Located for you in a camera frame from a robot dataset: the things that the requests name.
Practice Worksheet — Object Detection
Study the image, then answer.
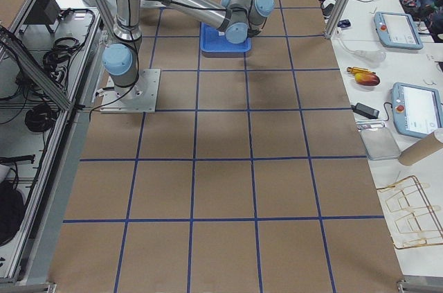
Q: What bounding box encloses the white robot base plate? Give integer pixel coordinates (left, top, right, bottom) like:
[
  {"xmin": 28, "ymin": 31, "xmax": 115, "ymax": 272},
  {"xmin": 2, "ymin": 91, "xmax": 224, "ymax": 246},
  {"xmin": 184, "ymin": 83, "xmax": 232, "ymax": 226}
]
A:
[{"xmin": 99, "ymin": 69, "xmax": 161, "ymax": 114}]

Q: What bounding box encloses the red yellow mango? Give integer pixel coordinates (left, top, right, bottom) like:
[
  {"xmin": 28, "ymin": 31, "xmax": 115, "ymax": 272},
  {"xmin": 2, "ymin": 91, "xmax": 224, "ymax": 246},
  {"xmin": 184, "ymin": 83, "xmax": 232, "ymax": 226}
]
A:
[{"xmin": 354, "ymin": 73, "xmax": 380, "ymax": 87}]

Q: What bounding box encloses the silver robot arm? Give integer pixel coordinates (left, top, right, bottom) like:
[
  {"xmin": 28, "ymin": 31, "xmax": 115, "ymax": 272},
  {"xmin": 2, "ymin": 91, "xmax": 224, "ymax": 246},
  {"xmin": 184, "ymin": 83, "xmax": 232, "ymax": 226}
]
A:
[{"xmin": 114, "ymin": 0, "xmax": 275, "ymax": 44}]

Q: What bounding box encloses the far teach pendant tablet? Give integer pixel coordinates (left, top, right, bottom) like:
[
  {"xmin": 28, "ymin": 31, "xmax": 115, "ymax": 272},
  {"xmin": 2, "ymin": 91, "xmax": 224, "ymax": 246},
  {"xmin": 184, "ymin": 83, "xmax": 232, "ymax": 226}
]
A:
[{"xmin": 373, "ymin": 12, "xmax": 423, "ymax": 51}]

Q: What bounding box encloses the gold wire rack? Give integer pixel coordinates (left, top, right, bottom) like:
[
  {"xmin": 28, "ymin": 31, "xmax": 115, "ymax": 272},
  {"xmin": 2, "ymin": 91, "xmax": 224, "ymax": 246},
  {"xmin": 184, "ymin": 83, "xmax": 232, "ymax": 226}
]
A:
[{"xmin": 377, "ymin": 175, "xmax": 442, "ymax": 250}]

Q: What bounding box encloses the cardboard tube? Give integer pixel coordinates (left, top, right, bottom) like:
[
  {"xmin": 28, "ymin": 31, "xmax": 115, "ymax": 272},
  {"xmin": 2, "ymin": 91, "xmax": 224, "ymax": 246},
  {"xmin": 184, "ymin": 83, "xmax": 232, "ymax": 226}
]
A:
[{"xmin": 398, "ymin": 128, "xmax": 442, "ymax": 166}]

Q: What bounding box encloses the blue plastic tray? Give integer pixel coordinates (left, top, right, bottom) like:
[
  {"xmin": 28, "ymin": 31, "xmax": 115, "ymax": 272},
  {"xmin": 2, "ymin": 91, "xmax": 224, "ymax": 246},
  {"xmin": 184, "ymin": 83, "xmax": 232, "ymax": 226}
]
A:
[{"xmin": 199, "ymin": 23, "xmax": 251, "ymax": 57}]

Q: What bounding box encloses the near teach pendant tablet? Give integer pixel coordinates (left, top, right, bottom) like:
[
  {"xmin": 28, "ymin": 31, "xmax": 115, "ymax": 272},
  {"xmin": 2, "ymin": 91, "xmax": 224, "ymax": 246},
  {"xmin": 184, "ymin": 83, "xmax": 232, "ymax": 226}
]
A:
[{"xmin": 390, "ymin": 82, "xmax": 442, "ymax": 139}]

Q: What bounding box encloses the teach pendant tablet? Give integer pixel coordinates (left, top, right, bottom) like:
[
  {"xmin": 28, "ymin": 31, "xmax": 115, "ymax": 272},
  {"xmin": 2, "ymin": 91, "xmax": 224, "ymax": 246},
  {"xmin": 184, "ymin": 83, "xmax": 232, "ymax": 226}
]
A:
[
  {"xmin": 373, "ymin": 12, "xmax": 423, "ymax": 51},
  {"xmin": 390, "ymin": 82, "xmax": 442, "ymax": 139}
]

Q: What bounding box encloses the black power adapter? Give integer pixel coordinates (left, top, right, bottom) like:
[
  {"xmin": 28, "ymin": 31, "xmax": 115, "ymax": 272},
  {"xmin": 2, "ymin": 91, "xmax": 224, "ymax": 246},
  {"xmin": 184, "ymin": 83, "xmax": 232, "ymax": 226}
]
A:
[{"xmin": 351, "ymin": 103, "xmax": 379, "ymax": 119}]

